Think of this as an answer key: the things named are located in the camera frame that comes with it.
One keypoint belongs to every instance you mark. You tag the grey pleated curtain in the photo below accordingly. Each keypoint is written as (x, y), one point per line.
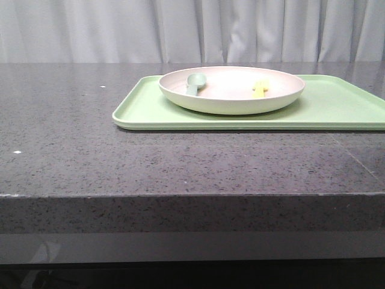
(191, 31)

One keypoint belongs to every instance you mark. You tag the yellow plastic fork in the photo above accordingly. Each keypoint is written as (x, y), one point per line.
(260, 87)

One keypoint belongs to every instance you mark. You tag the light green plastic tray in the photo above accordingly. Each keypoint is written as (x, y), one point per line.
(327, 103)

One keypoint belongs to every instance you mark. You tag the sage green plastic spoon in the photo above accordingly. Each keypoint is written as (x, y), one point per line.
(195, 82)

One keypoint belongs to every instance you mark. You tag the white round plate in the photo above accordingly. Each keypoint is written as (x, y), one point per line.
(228, 90)

